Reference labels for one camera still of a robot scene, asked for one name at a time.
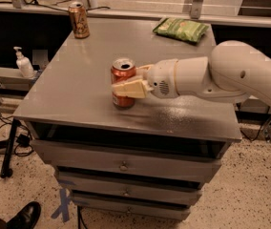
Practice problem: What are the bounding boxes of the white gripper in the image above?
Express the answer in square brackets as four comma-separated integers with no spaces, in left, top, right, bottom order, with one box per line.
[112,59,178,99]

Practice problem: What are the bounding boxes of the red coke can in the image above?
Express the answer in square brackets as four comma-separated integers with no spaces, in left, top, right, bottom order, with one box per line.
[111,57,136,109]

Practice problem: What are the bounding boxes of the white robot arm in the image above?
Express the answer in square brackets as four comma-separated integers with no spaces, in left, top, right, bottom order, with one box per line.
[112,40,271,107]

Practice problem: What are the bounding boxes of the green jalapeno chip bag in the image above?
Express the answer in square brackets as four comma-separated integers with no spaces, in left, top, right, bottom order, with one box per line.
[153,17,208,43]

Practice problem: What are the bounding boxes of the gold tall drink can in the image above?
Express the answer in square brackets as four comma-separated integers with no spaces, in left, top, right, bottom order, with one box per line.
[68,1,90,39]

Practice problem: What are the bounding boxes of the top grey drawer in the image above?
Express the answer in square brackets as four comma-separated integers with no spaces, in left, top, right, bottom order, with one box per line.
[32,139,221,182]

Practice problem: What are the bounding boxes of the grey drawer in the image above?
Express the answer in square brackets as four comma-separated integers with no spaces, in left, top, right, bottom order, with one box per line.
[55,171,202,205]
[32,139,221,182]
[72,193,190,220]

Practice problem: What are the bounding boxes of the grey drawer cabinet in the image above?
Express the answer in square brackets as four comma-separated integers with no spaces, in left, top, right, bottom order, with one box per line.
[12,17,242,221]

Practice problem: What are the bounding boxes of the middle grey drawer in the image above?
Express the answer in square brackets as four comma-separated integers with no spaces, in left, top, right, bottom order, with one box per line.
[55,171,202,205]

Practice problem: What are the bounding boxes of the white pump dispenser bottle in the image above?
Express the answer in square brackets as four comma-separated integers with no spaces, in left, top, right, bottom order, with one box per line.
[13,47,34,78]

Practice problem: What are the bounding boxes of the bottom grey drawer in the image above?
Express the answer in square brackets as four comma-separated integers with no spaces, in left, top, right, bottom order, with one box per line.
[72,193,190,220]

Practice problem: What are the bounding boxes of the blue tape cross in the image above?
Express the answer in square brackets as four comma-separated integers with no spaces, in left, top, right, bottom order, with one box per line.
[51,185,75,223]

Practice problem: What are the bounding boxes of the black metal stand leg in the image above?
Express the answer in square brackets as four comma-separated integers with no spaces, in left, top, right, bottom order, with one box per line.
[0,119,20,178]

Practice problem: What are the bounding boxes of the black leather shoe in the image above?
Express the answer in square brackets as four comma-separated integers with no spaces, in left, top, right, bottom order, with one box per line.
[7,201,41,229]

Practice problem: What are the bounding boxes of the black floor cables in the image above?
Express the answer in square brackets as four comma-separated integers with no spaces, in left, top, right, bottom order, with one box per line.
[0,79,34,157]

